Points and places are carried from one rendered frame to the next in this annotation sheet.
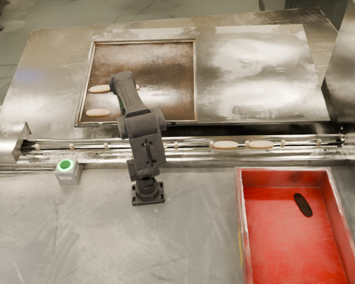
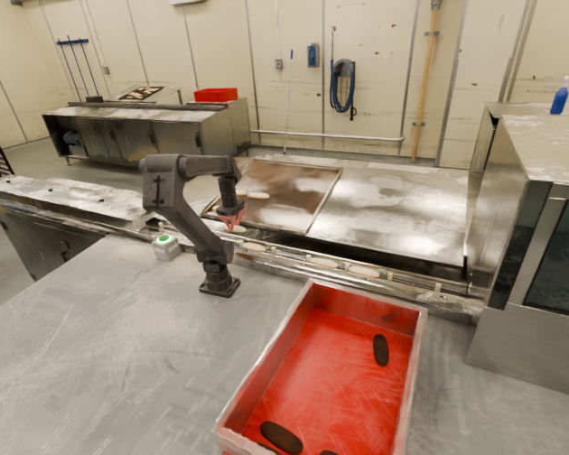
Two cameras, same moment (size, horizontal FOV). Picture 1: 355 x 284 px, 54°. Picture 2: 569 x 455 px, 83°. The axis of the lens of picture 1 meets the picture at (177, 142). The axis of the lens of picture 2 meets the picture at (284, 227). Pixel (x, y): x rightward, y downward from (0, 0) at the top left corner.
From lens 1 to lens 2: 56 cm
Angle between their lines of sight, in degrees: 25
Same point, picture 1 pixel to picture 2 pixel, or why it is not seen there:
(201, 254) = (227, 358)
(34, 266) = (81, 313)
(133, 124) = (152, 158)
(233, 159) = (321, 276)
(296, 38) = (454, 181)
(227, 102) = (346, 225)
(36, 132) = not seen: hidden behind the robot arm
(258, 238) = (301, 366)
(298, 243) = (348, 392)
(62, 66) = not seen: hidden behind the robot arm
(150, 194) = (215, 283)
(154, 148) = (164, 187)
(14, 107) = not seen: hidden behind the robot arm
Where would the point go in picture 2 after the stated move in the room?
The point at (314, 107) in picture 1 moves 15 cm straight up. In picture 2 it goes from (447, 249) to (457, 208)
